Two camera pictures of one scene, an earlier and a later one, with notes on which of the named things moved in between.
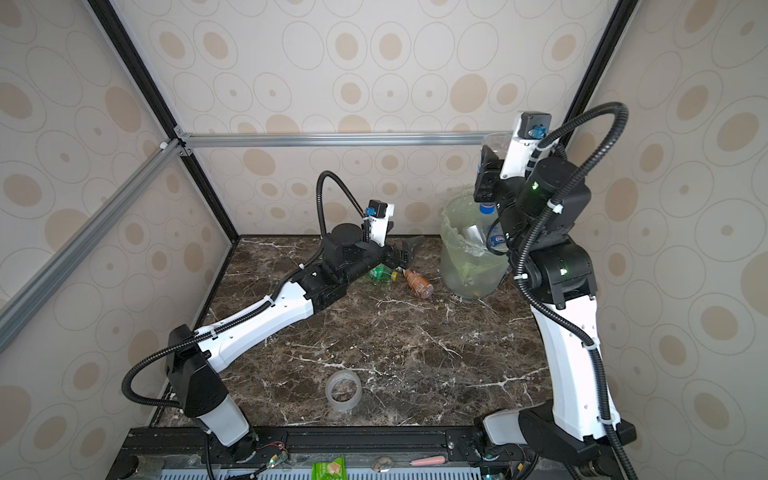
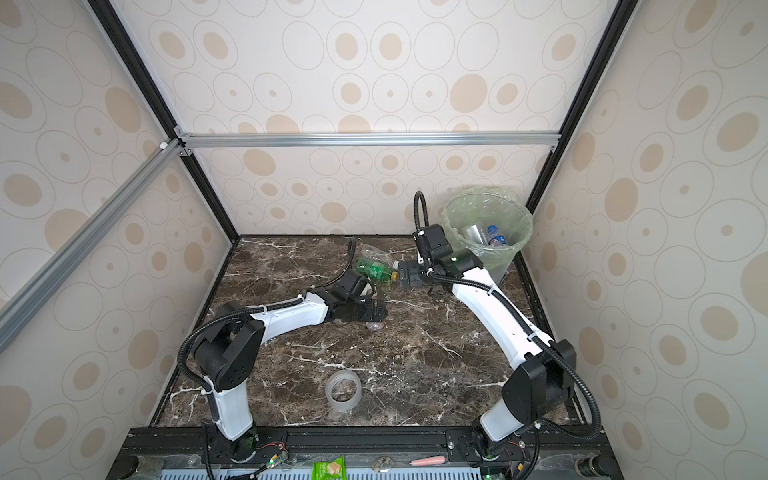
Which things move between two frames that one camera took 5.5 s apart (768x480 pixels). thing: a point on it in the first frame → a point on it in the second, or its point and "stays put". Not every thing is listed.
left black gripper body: x=392 y=259 → x=362 y=311
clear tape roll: x=335 y=377 stays put
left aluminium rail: x=24 y=304 stays put
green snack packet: x=329 y=470 stays put
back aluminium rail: x=343 y=139 stays put
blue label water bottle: x=498 y=143 → x=494 y=238
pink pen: x=428 y=461 stays put
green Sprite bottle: x=381 y=272 stays put
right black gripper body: x=492 y=188 → x=417 y=274
